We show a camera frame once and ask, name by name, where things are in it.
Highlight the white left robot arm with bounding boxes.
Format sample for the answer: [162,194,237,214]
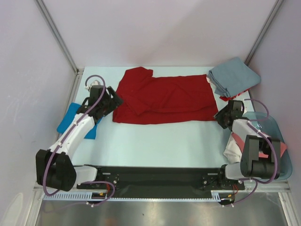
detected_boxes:
[36,85,123,191]

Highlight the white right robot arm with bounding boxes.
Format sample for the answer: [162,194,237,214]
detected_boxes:
[214,100,282,189]

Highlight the folded red printed t shirt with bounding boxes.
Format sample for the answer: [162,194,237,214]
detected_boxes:
[219,89,249,102]

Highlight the folded white t shirt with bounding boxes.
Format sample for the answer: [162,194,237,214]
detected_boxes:
[206,77,216,92]

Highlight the translucent blue plastic basin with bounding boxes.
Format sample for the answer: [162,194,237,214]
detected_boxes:
[243,112,293,181]

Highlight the pink t shirt in basin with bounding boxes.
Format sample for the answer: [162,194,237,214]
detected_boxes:
[231,132,287,158]

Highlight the folded grey-blue t shirt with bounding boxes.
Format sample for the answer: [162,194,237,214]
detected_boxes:
[207,57,261,97]

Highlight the folded bright blue t shirt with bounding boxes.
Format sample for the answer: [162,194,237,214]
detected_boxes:
[57,102,102,140]

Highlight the white cloth in basin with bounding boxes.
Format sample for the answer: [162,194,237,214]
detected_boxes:
[223,133,242,164]

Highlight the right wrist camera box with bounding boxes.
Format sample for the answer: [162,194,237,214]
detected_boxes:
[242,105,247,114]

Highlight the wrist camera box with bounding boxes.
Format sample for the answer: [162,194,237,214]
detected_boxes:
[242,105,247,114]
[85,80,101,90]

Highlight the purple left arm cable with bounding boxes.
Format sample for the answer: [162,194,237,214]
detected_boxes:
[43,75,116,208]

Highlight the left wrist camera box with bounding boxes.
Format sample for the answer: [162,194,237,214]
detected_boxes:
[85,80,101,90]

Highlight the left aluminium frame post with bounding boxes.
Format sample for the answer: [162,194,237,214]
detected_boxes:
[33,0,79,73]

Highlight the aluminium frame post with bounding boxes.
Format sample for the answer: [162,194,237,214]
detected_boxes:
[33,0,79,73]
[245,0,285,66]

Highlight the right aluminium frame post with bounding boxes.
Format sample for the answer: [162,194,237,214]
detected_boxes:
[245,0,285,66]

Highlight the front aluminium frame rail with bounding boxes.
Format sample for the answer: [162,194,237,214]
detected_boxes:
[32,180,291,193]

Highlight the white slotted cable duct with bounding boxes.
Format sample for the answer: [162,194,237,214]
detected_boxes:
[42,191,234,203]

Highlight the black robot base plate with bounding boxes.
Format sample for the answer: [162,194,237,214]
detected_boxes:
[75,165,245,200]

